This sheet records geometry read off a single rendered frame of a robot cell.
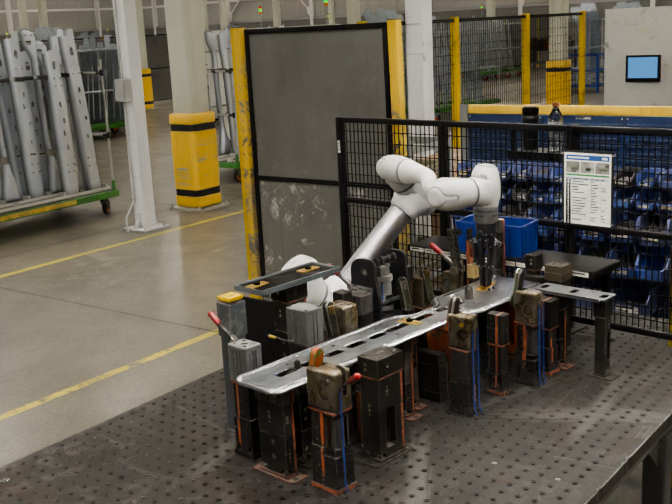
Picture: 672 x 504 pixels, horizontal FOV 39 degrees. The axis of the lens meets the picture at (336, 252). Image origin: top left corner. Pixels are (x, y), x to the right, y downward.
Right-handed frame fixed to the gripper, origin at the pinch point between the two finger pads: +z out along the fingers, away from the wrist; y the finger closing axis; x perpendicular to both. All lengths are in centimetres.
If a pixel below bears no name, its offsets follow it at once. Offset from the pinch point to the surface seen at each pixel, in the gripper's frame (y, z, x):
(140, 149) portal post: -624, 16, 287
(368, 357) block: 18, 4, -85
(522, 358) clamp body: 19.9, 25.9, -6.5
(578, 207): 6, -18, 55
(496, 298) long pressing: 8.8, 5.6, -6.3
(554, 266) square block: 13.7, -0.6, 24.9
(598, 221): 15, -13, 55
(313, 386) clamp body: 17, 7, -108
